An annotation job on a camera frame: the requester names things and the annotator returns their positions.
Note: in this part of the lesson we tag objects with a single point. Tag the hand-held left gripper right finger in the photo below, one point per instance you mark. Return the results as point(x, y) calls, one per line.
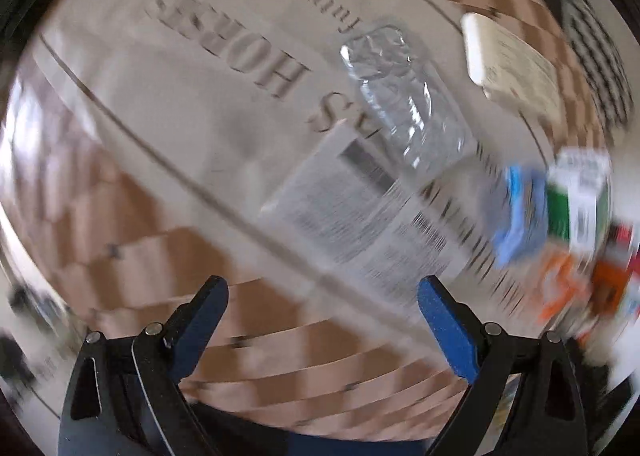
point(446, 326)

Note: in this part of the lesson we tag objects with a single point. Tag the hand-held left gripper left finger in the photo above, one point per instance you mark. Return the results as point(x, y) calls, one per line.
point(196, 331)

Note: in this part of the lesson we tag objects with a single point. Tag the clear plastic bottle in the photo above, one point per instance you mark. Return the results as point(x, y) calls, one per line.
point(405, 108)

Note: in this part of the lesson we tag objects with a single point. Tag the blue wrapper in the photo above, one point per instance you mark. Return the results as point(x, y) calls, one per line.
point(520, 216)

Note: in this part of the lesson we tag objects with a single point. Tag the orange wrapper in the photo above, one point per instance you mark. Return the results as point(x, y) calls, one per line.
point(575, 286)

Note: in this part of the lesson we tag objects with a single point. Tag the printed paper sheet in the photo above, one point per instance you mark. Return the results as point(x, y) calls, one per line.
point(350, 216)

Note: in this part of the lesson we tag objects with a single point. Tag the beige checkered printed mat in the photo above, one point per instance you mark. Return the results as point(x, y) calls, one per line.
point(210, 146)

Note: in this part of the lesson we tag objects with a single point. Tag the green and white carton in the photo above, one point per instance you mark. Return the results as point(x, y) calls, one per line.
point(580, 196)

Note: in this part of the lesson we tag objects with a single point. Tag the black and white checkered cloth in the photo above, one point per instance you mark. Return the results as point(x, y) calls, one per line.
point(597, 61)

